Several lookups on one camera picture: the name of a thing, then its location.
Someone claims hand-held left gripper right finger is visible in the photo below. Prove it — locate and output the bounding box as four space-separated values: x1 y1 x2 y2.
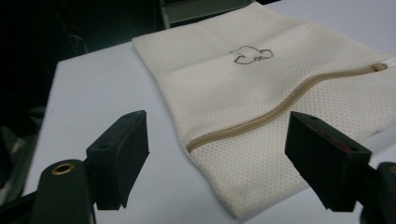
284 111 373 213

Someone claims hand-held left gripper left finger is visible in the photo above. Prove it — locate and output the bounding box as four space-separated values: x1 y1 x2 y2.
85 109 150 211

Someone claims cream mesh laundry bag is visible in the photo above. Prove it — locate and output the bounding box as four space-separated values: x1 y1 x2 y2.
132 1 396 220

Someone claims grey metal stand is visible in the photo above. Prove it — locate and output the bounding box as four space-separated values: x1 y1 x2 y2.
159 0 257 30

